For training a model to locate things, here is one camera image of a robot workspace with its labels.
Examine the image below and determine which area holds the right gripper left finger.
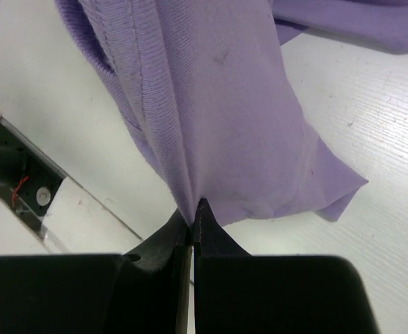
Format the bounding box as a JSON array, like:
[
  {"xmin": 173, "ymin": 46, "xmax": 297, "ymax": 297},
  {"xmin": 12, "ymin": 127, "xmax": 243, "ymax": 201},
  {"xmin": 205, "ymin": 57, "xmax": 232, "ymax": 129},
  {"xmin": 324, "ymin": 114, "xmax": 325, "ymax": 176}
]
[{"xmin": 0, "ymin": 212, "xmax": 191, "ymax": 333}]

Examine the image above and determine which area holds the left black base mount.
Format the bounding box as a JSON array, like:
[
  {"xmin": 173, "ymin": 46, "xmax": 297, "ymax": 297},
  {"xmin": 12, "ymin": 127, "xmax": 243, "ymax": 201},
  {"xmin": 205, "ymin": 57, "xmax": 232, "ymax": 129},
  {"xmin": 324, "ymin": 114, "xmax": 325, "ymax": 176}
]
[{"xmin": 0, "ymin": 118, "xmax": 67, "ymax": 234}]

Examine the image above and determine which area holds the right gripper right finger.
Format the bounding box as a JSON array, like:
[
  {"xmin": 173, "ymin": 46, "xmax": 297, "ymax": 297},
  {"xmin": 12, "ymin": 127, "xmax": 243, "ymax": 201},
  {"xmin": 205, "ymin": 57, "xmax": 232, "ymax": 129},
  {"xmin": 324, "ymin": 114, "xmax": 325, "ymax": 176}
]
[{"xmin": 193, "ymin": 200, "xmax": 379, "ymax": 333}]

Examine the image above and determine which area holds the purple t shirt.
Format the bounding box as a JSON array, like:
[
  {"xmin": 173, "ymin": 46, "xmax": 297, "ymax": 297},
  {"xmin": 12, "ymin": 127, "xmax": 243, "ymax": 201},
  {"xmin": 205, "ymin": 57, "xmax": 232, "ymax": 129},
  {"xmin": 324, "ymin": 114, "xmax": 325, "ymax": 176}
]
[{"xmin": 56, "ymin": 1, "xmax": 408, "ymax": 224}]

